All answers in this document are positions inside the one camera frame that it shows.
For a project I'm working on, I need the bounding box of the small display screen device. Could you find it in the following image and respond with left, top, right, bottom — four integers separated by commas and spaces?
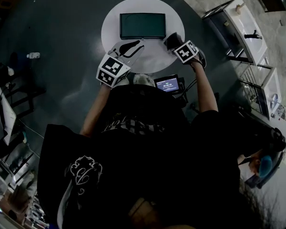
153, 74, 180, 93

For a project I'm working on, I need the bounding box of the person's right forearm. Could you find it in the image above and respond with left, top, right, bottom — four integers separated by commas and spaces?
190, 62, 219, 114

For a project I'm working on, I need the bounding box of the dark green rectangular box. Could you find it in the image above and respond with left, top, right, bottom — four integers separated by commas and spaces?
120, 12, 167, 41

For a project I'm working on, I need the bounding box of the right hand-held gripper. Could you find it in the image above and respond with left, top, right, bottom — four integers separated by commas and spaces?
173, 40, 207, 68

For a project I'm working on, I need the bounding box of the white cabinet with metal rack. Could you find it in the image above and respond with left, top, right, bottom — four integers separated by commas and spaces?
239, 64, 282, 121

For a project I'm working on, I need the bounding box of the microfiber cloth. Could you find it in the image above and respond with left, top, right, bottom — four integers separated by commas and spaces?
163, 32, 183, 51

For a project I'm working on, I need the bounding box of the person's left forearm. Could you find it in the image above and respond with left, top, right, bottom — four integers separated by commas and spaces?
80, 84, 111, 137

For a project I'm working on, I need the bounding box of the person's black printed shirt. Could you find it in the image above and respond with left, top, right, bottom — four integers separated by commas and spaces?
37, 84, 277, 229

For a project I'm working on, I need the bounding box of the black faucet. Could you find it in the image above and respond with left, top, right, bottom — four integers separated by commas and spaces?
244, 30, 263, 40

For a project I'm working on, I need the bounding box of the white marble-look table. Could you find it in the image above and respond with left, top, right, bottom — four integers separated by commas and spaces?
0, 65, 17, 146

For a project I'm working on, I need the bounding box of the white desk with items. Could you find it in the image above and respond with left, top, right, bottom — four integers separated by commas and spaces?
202, 0, 269, 66

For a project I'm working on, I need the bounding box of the person's white right shoe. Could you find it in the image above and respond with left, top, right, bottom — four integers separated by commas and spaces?
133, 74, 156, 87

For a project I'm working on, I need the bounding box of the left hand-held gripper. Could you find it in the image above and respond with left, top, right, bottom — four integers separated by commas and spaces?
96, 40, 145, 89

